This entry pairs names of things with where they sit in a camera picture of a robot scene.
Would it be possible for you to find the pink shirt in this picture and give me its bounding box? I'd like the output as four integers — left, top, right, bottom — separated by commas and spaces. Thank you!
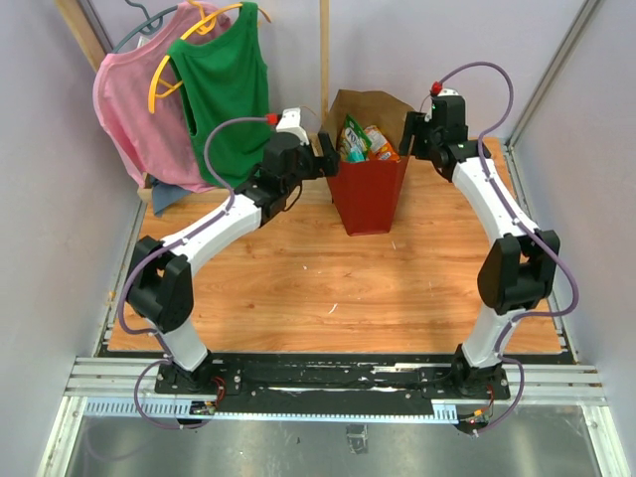
92, 2, 213, 193

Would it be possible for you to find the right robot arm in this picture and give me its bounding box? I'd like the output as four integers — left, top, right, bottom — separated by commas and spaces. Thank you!
398, 88, 560, 398

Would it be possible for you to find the teal Fox's candy bag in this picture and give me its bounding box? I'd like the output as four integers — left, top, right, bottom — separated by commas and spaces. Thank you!
339, 114, 371, 163

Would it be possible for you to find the aluminium rail frame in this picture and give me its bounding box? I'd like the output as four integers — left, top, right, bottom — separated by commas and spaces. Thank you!
37, 0, 636, 477

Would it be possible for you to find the orange Fox's fruits candy bag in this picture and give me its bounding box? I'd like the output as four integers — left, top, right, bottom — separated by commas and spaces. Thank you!
364, 125, 399, 162

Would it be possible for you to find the green tank top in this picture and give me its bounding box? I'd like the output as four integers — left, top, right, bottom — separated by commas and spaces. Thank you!
168, 2, 270, 187

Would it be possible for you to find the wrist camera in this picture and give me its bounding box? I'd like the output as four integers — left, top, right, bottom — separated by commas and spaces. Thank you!
266, 107, 309, 145
429, 81, 459, 98

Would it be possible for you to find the wooden clothes rack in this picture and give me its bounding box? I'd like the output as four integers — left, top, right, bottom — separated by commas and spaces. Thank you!
54, 0, 333, 205

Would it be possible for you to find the teal hanger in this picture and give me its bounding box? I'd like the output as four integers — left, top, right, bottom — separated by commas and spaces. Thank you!
111, 0, 178, 54

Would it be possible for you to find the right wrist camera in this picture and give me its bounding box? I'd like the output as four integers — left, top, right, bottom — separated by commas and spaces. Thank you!
429, 81, 459, 98

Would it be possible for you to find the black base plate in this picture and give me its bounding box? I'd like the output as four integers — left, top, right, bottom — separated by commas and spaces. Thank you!
154, 353, 511, 416

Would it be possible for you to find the yellow hanger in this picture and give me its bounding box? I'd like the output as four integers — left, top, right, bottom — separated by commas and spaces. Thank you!
147, 1, 271, 121

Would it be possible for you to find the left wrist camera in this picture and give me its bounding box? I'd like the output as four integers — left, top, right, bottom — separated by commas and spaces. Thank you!
266, 107, 309, 145

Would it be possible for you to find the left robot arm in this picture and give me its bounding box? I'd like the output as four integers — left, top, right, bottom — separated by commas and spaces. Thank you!
123, 131, 340, 394

